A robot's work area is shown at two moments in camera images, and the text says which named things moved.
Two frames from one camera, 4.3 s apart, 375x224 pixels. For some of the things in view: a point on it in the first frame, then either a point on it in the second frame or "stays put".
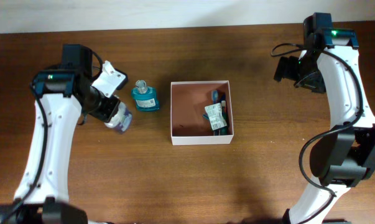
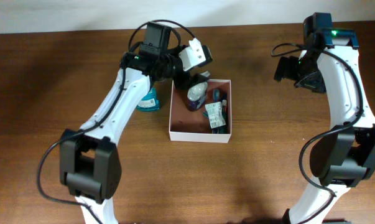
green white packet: [216, 116] stays put
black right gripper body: [305, 71] stays put
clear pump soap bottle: [120, 120] → [198, 93]
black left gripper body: [101, 105] → [183, 78]
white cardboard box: [188, 101] stays put
